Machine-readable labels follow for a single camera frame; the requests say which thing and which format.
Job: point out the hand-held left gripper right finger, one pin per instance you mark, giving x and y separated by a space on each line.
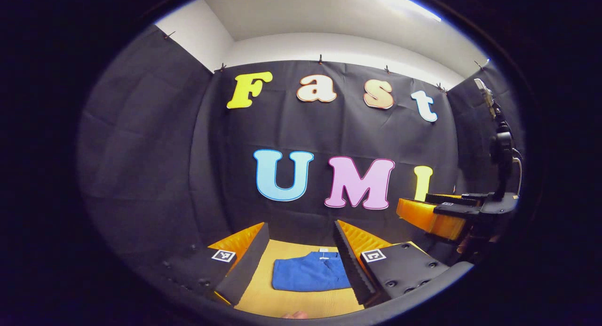
350 265

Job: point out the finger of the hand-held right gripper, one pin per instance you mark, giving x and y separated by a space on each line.
451 199
428 218

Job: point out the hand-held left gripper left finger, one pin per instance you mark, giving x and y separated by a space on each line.
244 269

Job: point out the row of cloth clips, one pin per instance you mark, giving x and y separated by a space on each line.
320 59

